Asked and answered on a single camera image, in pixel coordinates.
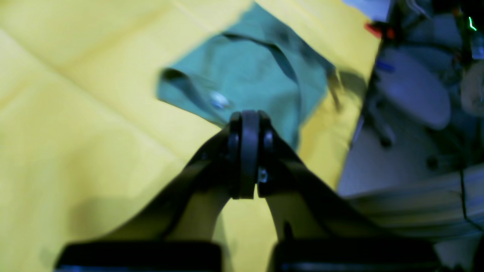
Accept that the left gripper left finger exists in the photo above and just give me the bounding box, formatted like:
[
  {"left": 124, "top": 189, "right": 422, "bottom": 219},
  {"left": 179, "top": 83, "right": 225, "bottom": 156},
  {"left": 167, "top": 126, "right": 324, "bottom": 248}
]
[{"left": 55, "top": 110, "right": 259, "bottom": 272}]

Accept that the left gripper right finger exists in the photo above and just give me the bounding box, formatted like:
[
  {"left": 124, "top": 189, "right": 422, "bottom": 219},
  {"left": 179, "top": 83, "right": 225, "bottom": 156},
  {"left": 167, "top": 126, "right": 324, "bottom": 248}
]
[{"left": 257, "top": 111, "right": 441, "bottom": 272}]

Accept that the green T-shirt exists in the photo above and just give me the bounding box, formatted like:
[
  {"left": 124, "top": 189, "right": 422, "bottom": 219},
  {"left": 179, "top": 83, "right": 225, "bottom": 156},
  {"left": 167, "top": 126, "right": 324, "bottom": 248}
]
[{"left": 156, "top": 4, "right": 334, "bottom": 150}]

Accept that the yellow tablecloth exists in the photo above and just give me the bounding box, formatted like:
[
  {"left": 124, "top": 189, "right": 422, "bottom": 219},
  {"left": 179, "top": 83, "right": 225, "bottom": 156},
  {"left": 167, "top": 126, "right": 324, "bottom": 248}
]
[{"left": 0, "top": 0, "right": 380, "bottom": 272}]

